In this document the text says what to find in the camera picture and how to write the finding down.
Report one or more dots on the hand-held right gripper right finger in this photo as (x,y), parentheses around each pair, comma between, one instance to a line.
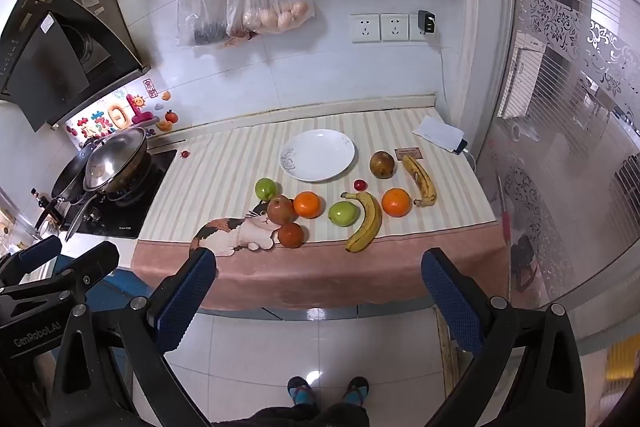
(452,302)

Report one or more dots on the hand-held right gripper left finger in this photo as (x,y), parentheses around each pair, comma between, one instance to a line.
(185,302)

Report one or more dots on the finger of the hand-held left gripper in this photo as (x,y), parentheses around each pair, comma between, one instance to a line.
(95,259)
(37,253)

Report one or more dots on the yellow banana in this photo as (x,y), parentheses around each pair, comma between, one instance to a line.
(369,222)

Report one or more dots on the small orange disc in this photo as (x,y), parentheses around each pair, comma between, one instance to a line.
(291,235)

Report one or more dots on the spotted banana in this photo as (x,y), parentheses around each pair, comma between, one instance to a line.
(422,179)

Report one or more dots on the red apple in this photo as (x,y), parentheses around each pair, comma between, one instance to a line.
(280,209)

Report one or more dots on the green apple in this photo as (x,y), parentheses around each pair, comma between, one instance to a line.
(343,213)
(265,188)

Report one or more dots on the brown passion fruit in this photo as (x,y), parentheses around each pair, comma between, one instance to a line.
(382,164)

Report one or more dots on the orange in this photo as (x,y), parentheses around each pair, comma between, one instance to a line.
(396,202)
(306,204)

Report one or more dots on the white plate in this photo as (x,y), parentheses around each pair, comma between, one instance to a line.
(317,155)

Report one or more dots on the black cooktop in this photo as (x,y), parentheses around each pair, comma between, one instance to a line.
(140,212)

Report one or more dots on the black frying pan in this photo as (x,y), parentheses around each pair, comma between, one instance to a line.
(67,179)

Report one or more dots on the dark wok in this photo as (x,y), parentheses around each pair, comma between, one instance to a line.
(137,179)

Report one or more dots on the steel wok pan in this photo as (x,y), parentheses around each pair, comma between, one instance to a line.
(115,154)

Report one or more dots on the person's right foot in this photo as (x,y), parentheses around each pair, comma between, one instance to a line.
(356,389)

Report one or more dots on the striped cat print cloth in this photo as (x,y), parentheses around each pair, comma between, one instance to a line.
(320,267)

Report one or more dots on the small brown card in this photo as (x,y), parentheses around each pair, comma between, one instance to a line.
(407,153)

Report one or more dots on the dark phone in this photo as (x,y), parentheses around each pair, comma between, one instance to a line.
(462,146)

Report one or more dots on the person's dark pants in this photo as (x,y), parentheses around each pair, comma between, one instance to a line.
(300,416)

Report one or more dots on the black range hood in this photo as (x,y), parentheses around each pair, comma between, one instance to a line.
(45,57)

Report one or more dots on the floral frosted glass door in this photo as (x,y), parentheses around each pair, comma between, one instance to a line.
(565,107)

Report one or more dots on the black charger plug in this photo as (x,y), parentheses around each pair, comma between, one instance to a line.
(426,22)

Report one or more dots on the colourful wall stickers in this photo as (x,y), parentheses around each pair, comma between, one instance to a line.
(117,117)

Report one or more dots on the white wall outlet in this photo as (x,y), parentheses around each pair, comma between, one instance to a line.
(365,28)
(395,27)
(414,29)

